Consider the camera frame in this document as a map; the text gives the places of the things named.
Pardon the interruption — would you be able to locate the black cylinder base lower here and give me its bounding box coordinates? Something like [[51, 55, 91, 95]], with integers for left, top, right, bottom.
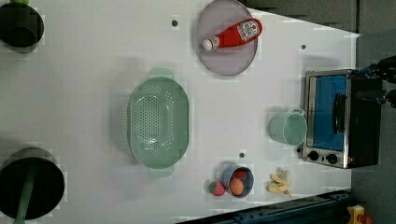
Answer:
[[0, 147, 66, 222]]

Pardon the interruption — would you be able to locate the orange toy fruit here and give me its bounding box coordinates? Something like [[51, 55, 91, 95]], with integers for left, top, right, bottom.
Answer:
[[229, 177, 244, 196]]

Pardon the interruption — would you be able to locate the purple round plate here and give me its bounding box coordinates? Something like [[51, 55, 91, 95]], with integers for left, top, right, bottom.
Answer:
[[194, 0, 258, 76]]

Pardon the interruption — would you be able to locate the black toaster oven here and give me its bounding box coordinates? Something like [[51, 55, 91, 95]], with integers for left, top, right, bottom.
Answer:
[[302, 69, 382, 169]]

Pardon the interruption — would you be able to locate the green mug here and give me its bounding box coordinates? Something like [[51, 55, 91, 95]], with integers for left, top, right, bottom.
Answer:
[[269, 109, 307, 146]]

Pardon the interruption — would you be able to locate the green plastic strainer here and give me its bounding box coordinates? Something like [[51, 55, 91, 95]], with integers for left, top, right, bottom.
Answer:
[[128, 67, 190, 178]]

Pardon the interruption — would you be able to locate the blue small bowl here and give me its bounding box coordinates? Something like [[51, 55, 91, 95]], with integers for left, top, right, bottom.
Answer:
[[221, 164, 254, 198]]

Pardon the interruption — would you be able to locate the black cylinder base upper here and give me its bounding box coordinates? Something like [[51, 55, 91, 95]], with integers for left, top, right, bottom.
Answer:
[[0, 3, 45, 53]]

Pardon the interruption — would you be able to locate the red ketchup bottle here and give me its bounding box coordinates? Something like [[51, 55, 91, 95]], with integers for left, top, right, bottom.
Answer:
[[203, 19, 263, 51]]

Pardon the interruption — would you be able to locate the black cylinder base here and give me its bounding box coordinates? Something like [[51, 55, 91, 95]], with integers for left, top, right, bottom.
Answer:
[[0, 147, 66, 222], [0, 3, 45, 53]]

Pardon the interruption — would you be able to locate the red toy fruit in bowl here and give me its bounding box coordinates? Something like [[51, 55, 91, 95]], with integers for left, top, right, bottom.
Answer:
[[233, 168, 246, 179]]

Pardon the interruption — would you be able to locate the yellow red emergency button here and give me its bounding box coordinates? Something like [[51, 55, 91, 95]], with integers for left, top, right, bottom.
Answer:
[[347, 205, 373, 224]]

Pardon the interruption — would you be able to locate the toy strawberry on table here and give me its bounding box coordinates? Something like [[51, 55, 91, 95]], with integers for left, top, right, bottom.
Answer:
[[208, 181, 225, 197]]

